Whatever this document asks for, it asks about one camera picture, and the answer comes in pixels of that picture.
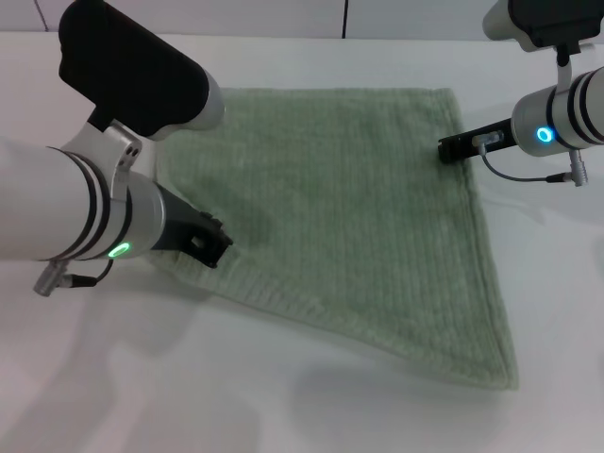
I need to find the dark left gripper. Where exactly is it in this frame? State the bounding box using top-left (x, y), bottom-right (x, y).
top-left (152, 184), bottom-right (235, 270)

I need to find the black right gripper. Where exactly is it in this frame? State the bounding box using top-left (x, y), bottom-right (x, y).
top-left (437, 117), bottom-right (517, 164)

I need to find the green ribbed terry towel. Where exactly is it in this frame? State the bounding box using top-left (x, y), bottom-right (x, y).
top-left (155, 87), bottom-right (523, 393)

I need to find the right arm cable with connector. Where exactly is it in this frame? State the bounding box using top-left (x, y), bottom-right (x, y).
top-left (473, 133), bottom-right (587, 188)

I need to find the arm cable with connector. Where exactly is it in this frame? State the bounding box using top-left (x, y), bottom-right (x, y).
top-left (32, 257), bottom-right (115, 297)
top-left (473, 133), bottom-right (587, 188)

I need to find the left arm cable with connector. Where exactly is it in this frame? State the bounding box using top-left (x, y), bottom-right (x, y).
top-left (32, 257), bottom-right (115, 297)

